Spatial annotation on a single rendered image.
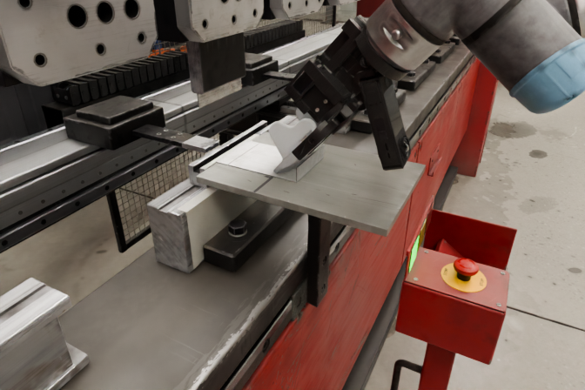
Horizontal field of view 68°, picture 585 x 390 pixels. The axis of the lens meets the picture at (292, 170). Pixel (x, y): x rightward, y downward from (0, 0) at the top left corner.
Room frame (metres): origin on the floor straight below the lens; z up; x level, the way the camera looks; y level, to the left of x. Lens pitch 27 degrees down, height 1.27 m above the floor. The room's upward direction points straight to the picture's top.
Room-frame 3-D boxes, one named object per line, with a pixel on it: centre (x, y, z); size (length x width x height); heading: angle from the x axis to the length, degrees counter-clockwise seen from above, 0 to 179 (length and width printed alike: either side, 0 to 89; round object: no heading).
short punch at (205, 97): (0.60, 0.10, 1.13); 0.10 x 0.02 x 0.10; 152
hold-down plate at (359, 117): (1.11, -0.24, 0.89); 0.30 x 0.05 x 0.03; 152
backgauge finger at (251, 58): (1.03, 0.04, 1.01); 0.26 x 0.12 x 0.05; 62
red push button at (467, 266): (0.57, -0.29, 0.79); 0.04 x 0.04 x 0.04
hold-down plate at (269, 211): (0.61, 0.03, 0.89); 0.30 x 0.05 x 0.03; 152
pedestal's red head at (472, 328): (0.61, -0.30, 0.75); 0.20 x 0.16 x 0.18; 153
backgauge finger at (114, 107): (0.67, 0.24, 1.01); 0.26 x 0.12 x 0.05; 62
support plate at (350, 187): (0.53, -0.03, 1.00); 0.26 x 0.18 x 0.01; 62
